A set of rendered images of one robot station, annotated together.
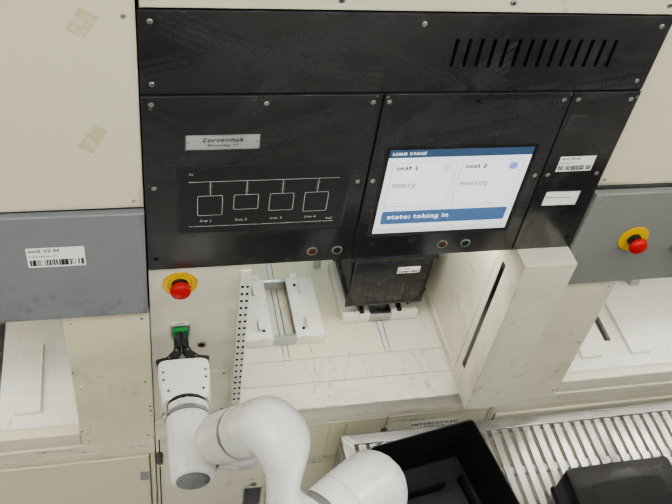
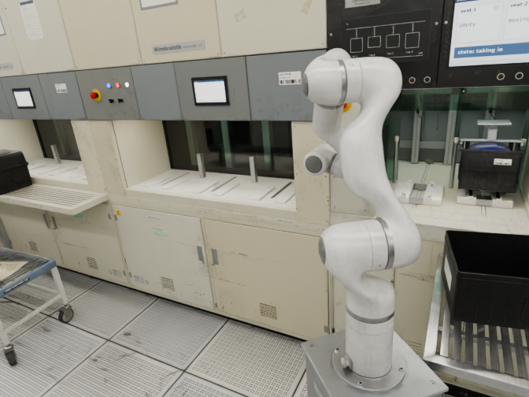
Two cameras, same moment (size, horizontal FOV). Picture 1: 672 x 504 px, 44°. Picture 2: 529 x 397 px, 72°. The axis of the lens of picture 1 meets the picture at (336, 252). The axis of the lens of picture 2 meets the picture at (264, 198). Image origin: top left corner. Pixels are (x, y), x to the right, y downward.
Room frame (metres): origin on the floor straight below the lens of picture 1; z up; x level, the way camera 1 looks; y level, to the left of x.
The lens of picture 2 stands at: (-0.17, -0.59, 1.56)
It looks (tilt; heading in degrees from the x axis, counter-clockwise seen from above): 21 degrees down; 48
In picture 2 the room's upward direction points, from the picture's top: 5 degrees counter-clockwise
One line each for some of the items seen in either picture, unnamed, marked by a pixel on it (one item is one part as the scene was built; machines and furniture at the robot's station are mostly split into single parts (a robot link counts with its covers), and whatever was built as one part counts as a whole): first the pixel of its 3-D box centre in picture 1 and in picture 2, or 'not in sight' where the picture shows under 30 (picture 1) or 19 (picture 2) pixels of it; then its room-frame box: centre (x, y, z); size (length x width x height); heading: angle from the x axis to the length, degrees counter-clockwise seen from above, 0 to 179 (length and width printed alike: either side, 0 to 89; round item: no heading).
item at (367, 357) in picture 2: not in sight; (368, 335); (0.50, -0.19, 0.85); 0.19 x 0.19 x 0.18
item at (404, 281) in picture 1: (381, 246); (488, 157); (1.58, -0.12, 1.06); 0.24 x 0.20 x 0.32; 109
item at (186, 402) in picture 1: (186, 413); not in sight; (0.88, 0.23, 1.20); 0.09 x 0.03 x 0.08; 109
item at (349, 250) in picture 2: not in sight; (357, 268); (0.48, -0.17, 1.07); 0.19 x 0.12 x 0.24; 142
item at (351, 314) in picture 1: (372, 287); (483, 193); (1.58, -0.12, 0.89); 0.22 x 0.21 x 0.04; 19
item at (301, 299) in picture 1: (279, 309); (418, 191); (1.44, 0.12, 0.89); 0.22 x 0.21 x 0.04; 19
